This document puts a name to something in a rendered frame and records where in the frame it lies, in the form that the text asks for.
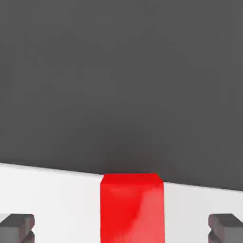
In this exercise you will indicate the small red cube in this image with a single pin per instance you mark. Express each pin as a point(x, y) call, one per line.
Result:
point(131, 208)

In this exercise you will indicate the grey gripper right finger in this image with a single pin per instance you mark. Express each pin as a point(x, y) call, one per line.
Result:
point(226, 227)

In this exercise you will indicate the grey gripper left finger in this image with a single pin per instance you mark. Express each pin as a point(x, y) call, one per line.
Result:
point(15, 227)

